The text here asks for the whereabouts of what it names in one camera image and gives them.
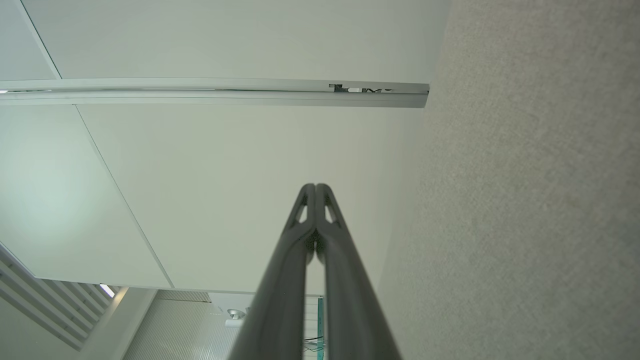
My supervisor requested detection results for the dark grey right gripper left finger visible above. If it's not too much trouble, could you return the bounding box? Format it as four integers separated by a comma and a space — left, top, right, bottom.
229, 183, 316, 360

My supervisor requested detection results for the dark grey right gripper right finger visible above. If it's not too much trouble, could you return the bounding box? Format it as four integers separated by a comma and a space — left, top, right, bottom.
316, 183, 402, 360

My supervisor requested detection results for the green-edged glass panel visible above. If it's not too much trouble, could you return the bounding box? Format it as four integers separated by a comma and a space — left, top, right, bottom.
302, 295, 325, 360

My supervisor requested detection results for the round white ceiling device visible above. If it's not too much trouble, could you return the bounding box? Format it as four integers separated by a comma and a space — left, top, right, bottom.
225, 308, 248, 329

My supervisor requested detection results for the grey fabric sofa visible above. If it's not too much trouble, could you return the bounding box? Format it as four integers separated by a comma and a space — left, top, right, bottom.
372, 0, 640, 360

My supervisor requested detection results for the white slatted ceiling louvre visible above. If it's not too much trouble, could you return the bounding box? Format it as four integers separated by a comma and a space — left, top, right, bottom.
0, 244, 114, 351

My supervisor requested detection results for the white ceiling rail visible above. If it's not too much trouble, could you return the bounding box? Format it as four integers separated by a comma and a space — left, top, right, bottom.
0, 77, 431, 109

